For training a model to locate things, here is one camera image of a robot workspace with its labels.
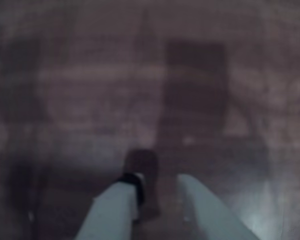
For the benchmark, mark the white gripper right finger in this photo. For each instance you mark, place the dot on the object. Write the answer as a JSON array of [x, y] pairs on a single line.
[[210, 217]]

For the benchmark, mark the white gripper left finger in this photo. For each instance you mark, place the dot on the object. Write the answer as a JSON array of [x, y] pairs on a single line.
[[112, 215]]

